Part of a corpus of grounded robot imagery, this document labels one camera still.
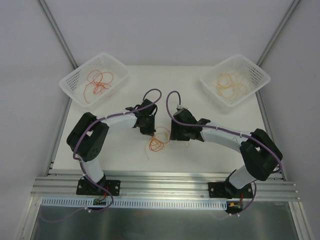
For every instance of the white slotted cable duct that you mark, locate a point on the white slotted cable duct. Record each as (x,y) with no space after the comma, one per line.
(133,203)

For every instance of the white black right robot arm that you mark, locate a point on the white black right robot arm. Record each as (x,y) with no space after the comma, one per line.
(259,153)

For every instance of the aluminium table frame rail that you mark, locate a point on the aluminium table frame rail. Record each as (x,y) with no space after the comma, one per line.
(162,185)

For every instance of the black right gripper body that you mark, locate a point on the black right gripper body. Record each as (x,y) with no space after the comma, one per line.
(177,132)

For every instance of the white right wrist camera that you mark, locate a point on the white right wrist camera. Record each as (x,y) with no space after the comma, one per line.
(179,107)

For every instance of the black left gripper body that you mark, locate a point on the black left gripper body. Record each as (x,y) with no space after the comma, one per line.
(147,127)

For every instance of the white plastic basket right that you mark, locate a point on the white plastic basket right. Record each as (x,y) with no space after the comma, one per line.
(232,81)

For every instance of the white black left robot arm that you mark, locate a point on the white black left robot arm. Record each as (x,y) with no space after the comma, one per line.
(87,138)

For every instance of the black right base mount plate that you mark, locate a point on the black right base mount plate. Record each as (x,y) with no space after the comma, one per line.
(227,191)

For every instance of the white plastic basket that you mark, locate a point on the white plastic basket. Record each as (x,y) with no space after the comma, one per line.
(232,81)
(95,81)

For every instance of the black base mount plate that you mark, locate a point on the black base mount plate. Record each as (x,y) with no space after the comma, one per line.
(87,188)
(227,191)

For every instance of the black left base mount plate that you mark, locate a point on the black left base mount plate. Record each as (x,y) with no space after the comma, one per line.
(87,188)

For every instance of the white plastic basket left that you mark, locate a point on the white plastic basket left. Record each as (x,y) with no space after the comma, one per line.
(95,81)

